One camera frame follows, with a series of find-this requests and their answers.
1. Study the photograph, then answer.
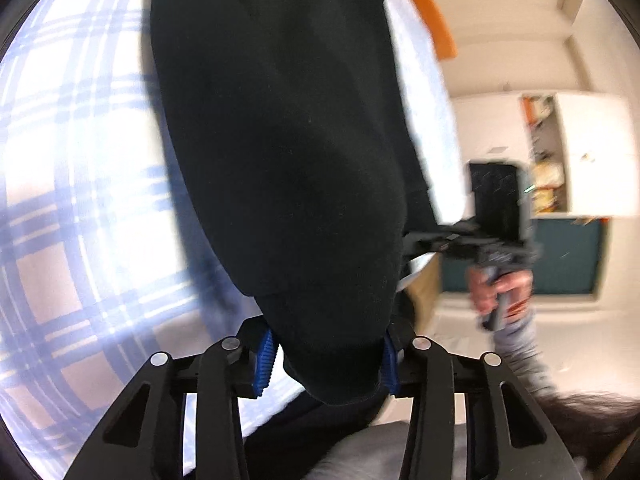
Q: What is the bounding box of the blue plaid blanket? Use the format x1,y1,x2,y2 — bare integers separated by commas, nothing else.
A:
0,0,468,476

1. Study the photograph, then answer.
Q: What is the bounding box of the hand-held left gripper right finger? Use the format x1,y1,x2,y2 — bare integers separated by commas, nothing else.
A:
382,322,586,480

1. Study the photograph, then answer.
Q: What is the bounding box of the dark teal board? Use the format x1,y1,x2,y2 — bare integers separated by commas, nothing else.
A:
442,216,604,296

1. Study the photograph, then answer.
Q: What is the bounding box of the orange sofa bed frame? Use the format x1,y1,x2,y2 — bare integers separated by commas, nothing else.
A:
375,0,459,61

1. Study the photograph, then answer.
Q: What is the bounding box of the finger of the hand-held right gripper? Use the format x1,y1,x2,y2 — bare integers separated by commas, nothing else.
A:
402,229,449,261

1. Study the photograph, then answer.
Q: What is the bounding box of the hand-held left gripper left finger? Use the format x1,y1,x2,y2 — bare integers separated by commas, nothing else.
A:
65,317,276,480

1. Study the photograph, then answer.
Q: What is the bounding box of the person's grey sweater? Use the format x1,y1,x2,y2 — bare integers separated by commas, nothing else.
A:
300,422,413,480

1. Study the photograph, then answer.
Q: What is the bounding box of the person's right hand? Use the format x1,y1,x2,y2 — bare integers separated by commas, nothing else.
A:
467,266,534,317

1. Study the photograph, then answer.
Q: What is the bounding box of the person's right forearm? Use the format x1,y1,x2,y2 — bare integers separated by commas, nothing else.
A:
492,305,563,397

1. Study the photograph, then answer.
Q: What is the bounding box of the person's dark hair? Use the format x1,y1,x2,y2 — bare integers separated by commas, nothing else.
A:
539,391,640,463

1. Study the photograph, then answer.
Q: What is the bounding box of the white cabinet with orange niche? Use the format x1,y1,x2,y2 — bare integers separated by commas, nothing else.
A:
450,91,640,219

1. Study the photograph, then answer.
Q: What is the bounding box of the black hoodie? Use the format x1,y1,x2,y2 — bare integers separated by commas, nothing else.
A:
150,0,443,406

